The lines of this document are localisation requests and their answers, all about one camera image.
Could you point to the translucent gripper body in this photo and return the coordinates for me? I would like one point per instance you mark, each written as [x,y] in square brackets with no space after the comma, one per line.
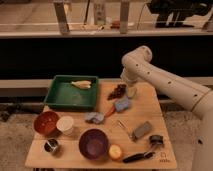
[131,91]

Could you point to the dark red grape bunch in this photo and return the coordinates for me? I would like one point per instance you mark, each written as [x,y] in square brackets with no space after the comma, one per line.
[118,92]

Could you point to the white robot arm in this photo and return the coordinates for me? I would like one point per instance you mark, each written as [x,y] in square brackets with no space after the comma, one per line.
[190,95]

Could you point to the white paper cup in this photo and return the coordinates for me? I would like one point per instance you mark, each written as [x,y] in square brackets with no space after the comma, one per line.
[65,124]

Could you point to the grey rectangular block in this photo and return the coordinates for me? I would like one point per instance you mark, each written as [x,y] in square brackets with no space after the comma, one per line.
[141,130]

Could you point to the grey crumpled cloth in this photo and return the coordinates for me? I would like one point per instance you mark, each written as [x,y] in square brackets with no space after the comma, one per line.
[94,117]

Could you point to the yellow banana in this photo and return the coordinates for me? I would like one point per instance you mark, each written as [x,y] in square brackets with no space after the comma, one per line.
[82,84]

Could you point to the small dark round container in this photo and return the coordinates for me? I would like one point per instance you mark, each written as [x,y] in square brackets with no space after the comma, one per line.
[156,140]

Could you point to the yellow red apple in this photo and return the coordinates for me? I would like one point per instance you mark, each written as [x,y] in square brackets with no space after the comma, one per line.
[115,152]

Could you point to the green plastic tray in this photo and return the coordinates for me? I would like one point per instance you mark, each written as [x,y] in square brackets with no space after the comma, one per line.
[62,95]

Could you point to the purple bowl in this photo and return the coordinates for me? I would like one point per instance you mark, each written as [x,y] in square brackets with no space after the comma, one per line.
[93,144]

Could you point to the red bowl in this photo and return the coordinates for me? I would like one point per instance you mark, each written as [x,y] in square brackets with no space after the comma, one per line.
[45,123]

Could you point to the black handled tool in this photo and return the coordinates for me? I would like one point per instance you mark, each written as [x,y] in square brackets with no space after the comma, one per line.
[138,156]

